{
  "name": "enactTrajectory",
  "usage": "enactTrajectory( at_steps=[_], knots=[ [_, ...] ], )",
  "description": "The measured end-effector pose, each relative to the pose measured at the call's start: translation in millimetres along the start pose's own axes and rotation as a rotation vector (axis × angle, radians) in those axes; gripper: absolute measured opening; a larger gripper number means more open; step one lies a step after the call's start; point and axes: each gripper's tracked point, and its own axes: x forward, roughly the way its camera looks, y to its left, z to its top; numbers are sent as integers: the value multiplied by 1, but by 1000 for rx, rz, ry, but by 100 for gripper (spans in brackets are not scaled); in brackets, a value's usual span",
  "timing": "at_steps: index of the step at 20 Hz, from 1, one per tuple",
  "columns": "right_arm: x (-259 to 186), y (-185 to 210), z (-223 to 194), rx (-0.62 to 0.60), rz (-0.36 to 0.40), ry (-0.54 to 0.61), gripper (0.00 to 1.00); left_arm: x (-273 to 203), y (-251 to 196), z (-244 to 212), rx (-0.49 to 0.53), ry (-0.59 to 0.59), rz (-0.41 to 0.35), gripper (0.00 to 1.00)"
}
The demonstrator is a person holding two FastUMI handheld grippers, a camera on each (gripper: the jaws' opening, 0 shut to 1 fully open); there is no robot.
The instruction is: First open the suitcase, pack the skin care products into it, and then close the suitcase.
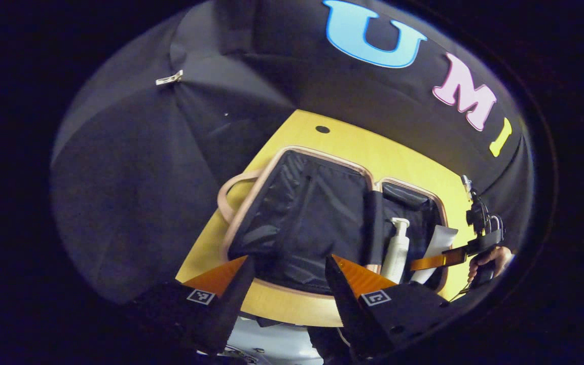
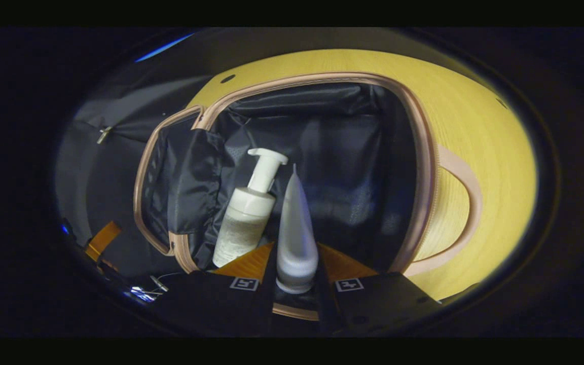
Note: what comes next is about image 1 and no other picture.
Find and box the black backdrop cloth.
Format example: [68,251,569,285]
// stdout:
[51,0,536,305]

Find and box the white cloth clip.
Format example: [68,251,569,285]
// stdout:
[155,69,184,86]

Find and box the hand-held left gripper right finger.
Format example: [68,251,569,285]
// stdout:
[324,253,451,362]

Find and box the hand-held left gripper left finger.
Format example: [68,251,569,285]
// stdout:
[134,254,257,355]

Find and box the white cream tube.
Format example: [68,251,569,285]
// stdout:
[410,225,459,284]

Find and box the white pump bottle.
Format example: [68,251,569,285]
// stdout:
[380,217,411,284]

